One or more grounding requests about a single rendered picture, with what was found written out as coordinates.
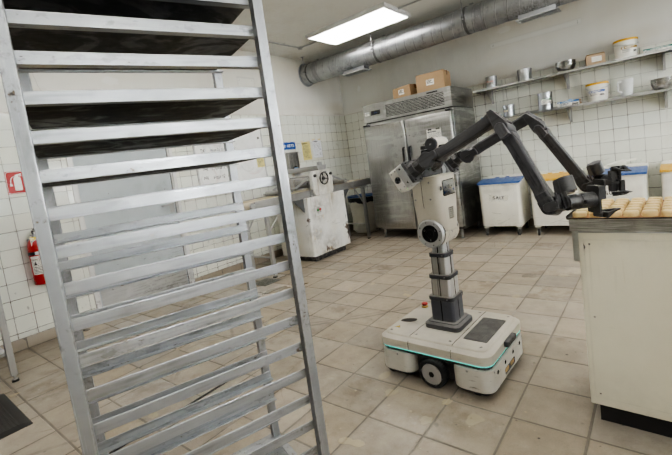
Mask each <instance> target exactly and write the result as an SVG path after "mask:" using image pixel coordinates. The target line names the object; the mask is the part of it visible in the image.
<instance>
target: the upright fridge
mask: <svg viewBox="0 0 672 455"><path fill-rule="evenodd" d="M473 107H474V105H473V96H472V89H468V88H462V87H455V86H446V87H442V88H438V89H434V90H430V91H425V92H421V93H417V94H413V95H409V96H405V97H401V98H396V99H392V100H388V101H384V102H380V103H376V104H372V105H367V106H363V107H362V108H363V116H364V123H365V124H366V126H363V128H364V134H365V141H366V149H367V157H368V164H369V172H370V180H371V187H372V195H373V203H374V211H375V218H376V226H377V228H376V229H384V234H385V237H388V236H387V229H418V226H419V225H418V220H417V215H416V211H415V206H414V200H413V196H412V197H411V193H412V195H413V191H412V189H411V190H409V191H406V192H403V193H402V192H400V191H399V190H398V188H397V187H396V185H395V184H394V182H393V181H392V179H391V177H390V175H389V173H390V172H391V171H393V170H394V169H395V168H396V167H397V166H399V165H400V164H401V163H402V162H405V161H410V160H414V159H417V158H419V156H420V155H421V151H420V146H423V145H424V143H425V141H426V139H427V132H426V130H428V129H436V128H441V136H445V137H447V138H448V140H449V141H450V140H451V139H453V138H454V137H456V136H457V135H458V134H460V133H461V132H463V131H464V130H466V129H467V128H469V127H470V126H472V125H473V124H475V123H476V122H475V113H474V108H473ZM458 168H459V171H458V172H457V173H456V174H454V182H457V186H456V185H455V191H456V207H457V221H458V223H459V229H460V234H461V235H462V236H461V238H464V236H463V235H464V229H466V228H468V227H470V226H471V225H473V224H475V223H477V225H478V227H477V228H481V227H480V225H481V224H480V220H482V211H481V203H480V194H479V187H478V186H477V185H476V184H477V183H478V182H480V181H481V171H480V161H479V155H476V157H475V158H474V160H473V161H472V162H471V163H465V162H462V163H460V166H459V167H458Z"/></svg>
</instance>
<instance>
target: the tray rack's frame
mask: <svg viewBox="0 0 672 455"><path fill-rule="evenodd" d="M0 75H1V79H2V84H3V89H4V93H5V98H6V103H7V107H8V112H9V117H10V121H11V126H12V130H13V135H14V140H15V144H16V149H17V154H18V158H19V163H20V167H21V172H22V177H23V181H24V186H25V191H26V195H27V200H28V204H29V209H30V214H31V218H32V223H33V228H34V232H35V237H36V241H37V246H38V251H39V255H40V260H41V265H42V269H43V274H44V279H45V283H46V288H47V292H48V297H49V302H50V306H51V311H52V316H53V320H54V325H55V329H56V334H57V339H58V343H59V348H60V353H61V357H62V362H63V366H64V371H65V376H66V380H67V385H68V390H69V394H70V399H71V404H72V408H73V413H74V417H75V422H76V427H77V431H78V436H79V441H80V445H81V450H82V454H83V455H99V451H98V447H97V443H100V442H102V441H104V440H106V438H105V433H103V434H100V435H98V436H95V432H94V428H93V423H92V418H95V417H97V416H100V415H101V414H100V409H99V404H98V402H97V403H94V404H91V405H89V404H88V399H87V395H86V390H88V389H91V388H93V387H95V385H94V380H93V376H92V377H89V378H87V379H84V380H83V376H82V371H81V368H83V367H81V366H80V362H79V357H78V355H81V354H84V353H87V351H84V352H81V353H78V352H77V347H76V343H75V342H78V341H81V340H84V339H85V337H84V333H83V329H82V330H78V331H75V332H73V328H72V324H71V319H70V316H71V315H75V314H79V309H78V304H77V299H76V298H72V299H68V300H66V295H65V291H64V286H63V283H67V282H71V281H73V280H72V275H71V271H66V272H60V267H59V262H63V261H68V257H65V258H60V259H58V258H57V253H56V248H55V246H60V245H65V243H63V244H57V245H55V243H54V239H53V235H56V234H62V233H63V232H62V227H61V222H60V220H56V221H50V220H49V215H48V210H47V207H53V206H57V203H56V199H55V194H54V189H53V188H45V189H43V187H42V182H41V177H40V172H39V170H48V169H49V165H48V160H47V159H46V160H37V158H36V154H35V149H34V144H33V139H32V135H31V130H30V125H29V121H28V116H27V111H26V106H25V102H24V97H23V92H22V91H33V89H32V84H31V79H30V74H29V73H18V69H17V64H16V59H15V54H14V50H13V45H12V40H11V35H10V31H9V26H8V21H7V17H6V12H5V7H4V2H3V0H0ZM280 436H282V435H281V434H279V435H277V436H275V437H273V436H272V434H270V435H268V436H266V437H264V438H262V439H260V440H258V441H256V442H254V443H252V444H250V445H248V446H246V447H244V448H242V449H240V450H239V451H237V452H235V453H233V454H231V455H246V454H248V453H250V452H252V451H254V450H256V449H258V448H259V447H261V446H263V445H265V444H267V443H269V442H271V441H273V440H275V439H277V438H278V437H280ZM266 455H298V454H297V453H296V452H295V451H294V450H293V448H292V447H291V446H290V445H289V444H288V443H287V444H285V445H283V446H281V447H279V448H277V449H275V450H274V451H272V452H270V453H268V454H266Z"/></svg>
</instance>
